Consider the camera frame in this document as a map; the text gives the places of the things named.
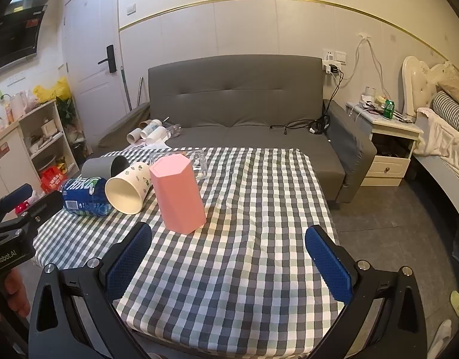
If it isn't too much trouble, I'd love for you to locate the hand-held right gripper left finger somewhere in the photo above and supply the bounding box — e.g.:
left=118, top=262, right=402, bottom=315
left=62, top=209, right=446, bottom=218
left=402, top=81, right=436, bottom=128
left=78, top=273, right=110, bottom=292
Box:
left=28, top=221, right=153, bottom=359

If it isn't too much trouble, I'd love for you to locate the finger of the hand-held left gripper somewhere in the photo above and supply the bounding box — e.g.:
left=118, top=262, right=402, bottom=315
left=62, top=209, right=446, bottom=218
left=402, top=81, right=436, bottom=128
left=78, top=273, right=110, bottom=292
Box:
left=0, top=192, right=64, bottom=245
left=0, top=183, right=34, bottom=225

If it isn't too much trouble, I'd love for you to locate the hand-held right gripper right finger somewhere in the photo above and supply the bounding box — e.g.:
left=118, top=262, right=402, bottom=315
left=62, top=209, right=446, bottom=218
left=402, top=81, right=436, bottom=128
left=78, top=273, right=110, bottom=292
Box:
left=304, top=225, right=428, bottom=359

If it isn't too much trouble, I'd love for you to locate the pink hexagonal cup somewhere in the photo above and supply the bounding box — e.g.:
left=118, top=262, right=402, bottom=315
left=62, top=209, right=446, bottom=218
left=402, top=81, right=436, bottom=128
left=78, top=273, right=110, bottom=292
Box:
left=150, top=156, right=208, bottom=236

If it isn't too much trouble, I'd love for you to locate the grey cup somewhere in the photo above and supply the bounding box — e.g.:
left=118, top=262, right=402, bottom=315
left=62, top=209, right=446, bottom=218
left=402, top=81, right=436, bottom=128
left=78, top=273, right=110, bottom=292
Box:
left=81, top=154, right=130, bottom=181

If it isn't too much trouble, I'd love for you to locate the cream flower print cup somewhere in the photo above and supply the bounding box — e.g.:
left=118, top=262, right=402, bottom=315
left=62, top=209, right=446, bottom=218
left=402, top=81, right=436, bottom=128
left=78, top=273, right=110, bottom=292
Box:
left=105, top=162, right=154, bottom=215

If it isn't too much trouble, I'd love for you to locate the clear glass cup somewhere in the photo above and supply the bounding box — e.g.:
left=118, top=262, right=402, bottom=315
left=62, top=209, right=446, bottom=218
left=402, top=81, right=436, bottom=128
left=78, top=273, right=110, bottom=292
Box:
left=149, top=150, right=208, bottom=180

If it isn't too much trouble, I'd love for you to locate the printed paper cup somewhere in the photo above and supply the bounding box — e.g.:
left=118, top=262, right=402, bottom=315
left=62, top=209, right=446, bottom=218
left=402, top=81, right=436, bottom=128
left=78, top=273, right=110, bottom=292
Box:
left=141, top=119, right=163, bottom=137

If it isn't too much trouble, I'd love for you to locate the person's left hand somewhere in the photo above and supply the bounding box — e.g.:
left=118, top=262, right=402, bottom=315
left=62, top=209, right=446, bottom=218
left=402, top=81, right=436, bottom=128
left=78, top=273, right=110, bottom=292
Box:
left=3, top=268, right=31, bottom=318

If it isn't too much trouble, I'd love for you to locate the red snack bag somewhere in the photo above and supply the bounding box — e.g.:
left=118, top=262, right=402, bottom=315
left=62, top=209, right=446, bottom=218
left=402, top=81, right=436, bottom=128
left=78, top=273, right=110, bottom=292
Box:
left=40, top=166, right=68, bottom=194

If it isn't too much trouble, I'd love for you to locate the cream kitchen counter cabinet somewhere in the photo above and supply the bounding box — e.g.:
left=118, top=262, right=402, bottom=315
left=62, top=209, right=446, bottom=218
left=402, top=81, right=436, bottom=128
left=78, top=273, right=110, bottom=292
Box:
left=0, top=121, right=41, bottom=204

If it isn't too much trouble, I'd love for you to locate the blue drink can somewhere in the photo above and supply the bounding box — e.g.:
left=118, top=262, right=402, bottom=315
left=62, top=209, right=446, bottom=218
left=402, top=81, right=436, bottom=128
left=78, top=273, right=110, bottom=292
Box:
left=60, top=177, right=113, bottom=217

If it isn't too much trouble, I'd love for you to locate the cream open shelf cabinet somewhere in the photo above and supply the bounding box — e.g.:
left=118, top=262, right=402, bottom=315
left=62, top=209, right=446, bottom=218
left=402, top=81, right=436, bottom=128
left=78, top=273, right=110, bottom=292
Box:
left=18, top=99, right=80, bottom=185

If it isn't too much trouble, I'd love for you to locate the checkered tablecloth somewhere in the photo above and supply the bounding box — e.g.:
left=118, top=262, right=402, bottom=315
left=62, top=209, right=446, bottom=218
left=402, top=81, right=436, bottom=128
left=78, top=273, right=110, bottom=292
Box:
left=32, top=147, right=346, bottom=346

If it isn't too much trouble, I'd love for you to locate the yellow plastic bag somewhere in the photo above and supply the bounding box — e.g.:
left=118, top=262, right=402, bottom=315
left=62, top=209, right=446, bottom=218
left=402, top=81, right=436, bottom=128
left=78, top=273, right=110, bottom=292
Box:
left=33, top=77, right=71, bottom=104

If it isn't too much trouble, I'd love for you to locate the white slipper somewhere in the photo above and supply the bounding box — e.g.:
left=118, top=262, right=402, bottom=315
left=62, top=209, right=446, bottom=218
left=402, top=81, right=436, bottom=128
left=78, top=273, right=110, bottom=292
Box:
left=427, top=319, right=454, bottom=359

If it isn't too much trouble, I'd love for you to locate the cream nightstand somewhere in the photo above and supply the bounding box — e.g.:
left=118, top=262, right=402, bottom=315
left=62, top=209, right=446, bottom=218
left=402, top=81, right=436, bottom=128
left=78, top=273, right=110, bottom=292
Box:
left=345, top=101, right=424, bottom=188

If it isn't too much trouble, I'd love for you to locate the black range hood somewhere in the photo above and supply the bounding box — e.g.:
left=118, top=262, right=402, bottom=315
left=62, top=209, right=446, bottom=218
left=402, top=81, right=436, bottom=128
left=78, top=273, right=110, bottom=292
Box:
left=0, top=0, right=49, bottom=76

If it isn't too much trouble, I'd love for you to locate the white door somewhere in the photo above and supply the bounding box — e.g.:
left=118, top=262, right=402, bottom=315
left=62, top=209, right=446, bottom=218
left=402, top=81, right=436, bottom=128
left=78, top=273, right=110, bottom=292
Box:
left=62, top=0, right=120, bottom=155

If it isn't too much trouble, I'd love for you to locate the pale pink blanket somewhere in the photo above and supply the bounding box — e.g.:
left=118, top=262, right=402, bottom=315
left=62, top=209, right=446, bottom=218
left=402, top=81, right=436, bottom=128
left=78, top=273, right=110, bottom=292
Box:
left=412, top=107, right=459, bottom=182

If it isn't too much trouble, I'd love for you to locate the grey sofa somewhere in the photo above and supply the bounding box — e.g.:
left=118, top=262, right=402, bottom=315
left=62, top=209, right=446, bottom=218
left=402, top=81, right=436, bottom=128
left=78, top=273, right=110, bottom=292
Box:
left=98, top=54, right=377, bottom=204

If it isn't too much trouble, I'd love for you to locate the striped pillow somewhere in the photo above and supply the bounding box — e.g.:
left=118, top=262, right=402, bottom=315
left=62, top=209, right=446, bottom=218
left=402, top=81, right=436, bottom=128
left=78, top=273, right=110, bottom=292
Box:
left=431, top=90, right=459, bottom=140

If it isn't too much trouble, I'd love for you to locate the cream bed headboard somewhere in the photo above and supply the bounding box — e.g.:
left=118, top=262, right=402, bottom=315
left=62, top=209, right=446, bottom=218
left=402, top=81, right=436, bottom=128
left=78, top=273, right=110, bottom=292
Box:
left=401, top=56, right=459, bottom=120

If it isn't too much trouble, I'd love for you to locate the beige pillow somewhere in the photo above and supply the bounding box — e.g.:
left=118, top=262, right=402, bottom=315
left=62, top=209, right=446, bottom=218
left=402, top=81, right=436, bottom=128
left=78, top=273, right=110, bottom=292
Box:
left=437, top=78, right=459, bottom=106

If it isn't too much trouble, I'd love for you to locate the mop handle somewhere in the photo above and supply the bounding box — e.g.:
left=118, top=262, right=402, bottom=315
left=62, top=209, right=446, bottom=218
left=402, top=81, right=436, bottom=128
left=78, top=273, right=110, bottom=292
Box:
left=120, top=66, right=133, bottom=111

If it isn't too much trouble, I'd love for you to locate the black cable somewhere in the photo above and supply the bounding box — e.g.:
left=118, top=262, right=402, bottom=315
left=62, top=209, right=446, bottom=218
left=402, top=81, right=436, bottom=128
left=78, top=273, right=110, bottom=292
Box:
left=270, top=114, right=332, bottom=136

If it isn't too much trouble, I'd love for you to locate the black door lock handle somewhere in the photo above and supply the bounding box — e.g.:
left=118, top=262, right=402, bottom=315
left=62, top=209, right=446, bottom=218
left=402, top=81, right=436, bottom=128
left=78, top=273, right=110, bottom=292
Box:
left=98, top=44, right=116, bottom=73

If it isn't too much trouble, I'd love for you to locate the wall socket with chargers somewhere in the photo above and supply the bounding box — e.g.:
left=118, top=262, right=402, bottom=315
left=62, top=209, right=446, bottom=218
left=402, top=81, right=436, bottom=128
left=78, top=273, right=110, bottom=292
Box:
left=322, top=48, right=348, bottom=76

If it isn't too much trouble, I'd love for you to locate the white cable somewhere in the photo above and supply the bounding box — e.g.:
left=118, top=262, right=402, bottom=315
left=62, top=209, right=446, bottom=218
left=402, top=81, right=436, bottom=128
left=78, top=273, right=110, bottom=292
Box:
left=341, top=33, right=389, bottom=102

